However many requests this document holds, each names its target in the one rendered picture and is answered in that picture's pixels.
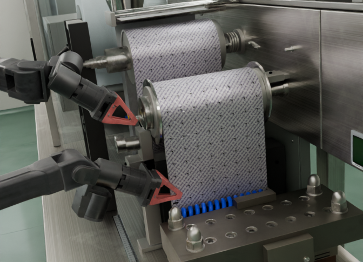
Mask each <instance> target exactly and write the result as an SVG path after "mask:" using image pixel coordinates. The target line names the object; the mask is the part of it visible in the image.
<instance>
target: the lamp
mask: <svg viewBox="0 0 363 262"><path fill-rule="evenodd" d="M353 161H355V162H357V163H359V164H360V165H362V166H363V140H361V139H359V138H357V137H353Z"/></svg>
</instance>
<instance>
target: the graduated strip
mask: <svg viewBox="0 0 363 262"><path fill-rule="evenodd" d="M112 218H113V221H114V222H115V226H116V228H117V231H118V234H119V236H120V239H121V241H122V244H123V246H124V250H125V252H126V255H127V257H128V260H129V262H139V260H138V258H137V255H136V253H135V250H134V248H133V246H132V243H131V240H130V238H129V236H128V233H127V231H126V229H125V226H124V224H123V221H122V219H121V217H120V215H116V216H112Z"/></svg>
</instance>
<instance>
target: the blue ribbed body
mask: <svg viewBox="0 0 363 262"><path fill-rule="evenodd" d="M253 193H257V191H255V190H253V191H252V194H253ZM248 194H251V193H250V192H246V195H248ZM241 196H244V194H243V193H241V194H240V197H241ZM236 197H238V196H237V195H234V196H233V198H236ZM220 202H221V203H219V201H218V200H217V199H215V200H214V205H213V204H212V202H211V201H208V203H207V204H208V206H206V204H205V203H201V208H200V207H199V205H198V204H195V206H194V208H195V210H193V208H192V206H188V211H186V208H184V207H182V208H181V215H182V216H183V218H185V217H189V216H194V215H197V214H201V213H205V212H210V211H214V210H218V209H222V208H225V207H229V206H233V200H232V198H231V197H230V196H228V197H227V202H226V200H225V198H221V200H220Z"/></svg>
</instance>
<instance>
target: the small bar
mask: <svg viewBox="0 0 363 262"><path fill-rule="evenodd" d="M275 200H276V193H275V192H274V191H273V190H271V189H270V190H266V191H261V192H257V193H253V194H248V195H245V196H241V197H236V198H233V206H234V207H235V208H236V209H237V210H239V209H243V208H246V207H250V206H255V205H259V204H263V203H268V202H271V201H275Z"/></svg>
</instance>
